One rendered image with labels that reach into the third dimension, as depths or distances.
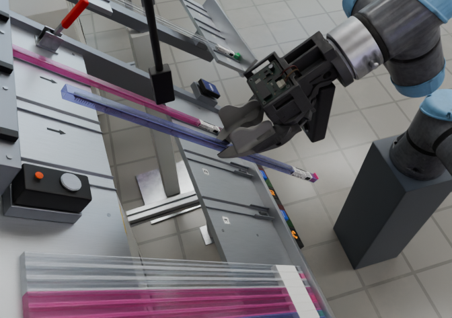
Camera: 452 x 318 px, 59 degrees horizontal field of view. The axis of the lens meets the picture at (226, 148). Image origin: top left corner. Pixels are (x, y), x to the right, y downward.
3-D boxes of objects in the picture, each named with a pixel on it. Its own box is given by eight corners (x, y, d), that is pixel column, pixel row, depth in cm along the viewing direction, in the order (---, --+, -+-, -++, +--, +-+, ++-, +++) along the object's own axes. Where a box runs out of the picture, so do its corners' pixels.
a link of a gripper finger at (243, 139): (201, 142, 56) (254, 101, 54) (222, 158, 60) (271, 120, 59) (209, 159, 54) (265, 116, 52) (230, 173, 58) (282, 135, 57)
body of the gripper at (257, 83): (237, 74, 55) (313, 19, 52) (263, 105, 62) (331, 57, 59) (260, 113, 50) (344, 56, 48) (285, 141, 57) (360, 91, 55)
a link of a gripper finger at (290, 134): (241, 133, 58) (290, 95, 56) (247, 138, 59) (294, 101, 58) (256, 156, 55) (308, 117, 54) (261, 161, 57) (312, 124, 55)
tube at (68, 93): (310, 177, 78) (314, 173, 78) (313, 183, 78) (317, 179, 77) (60, 90, 43) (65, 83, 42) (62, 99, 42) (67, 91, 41)
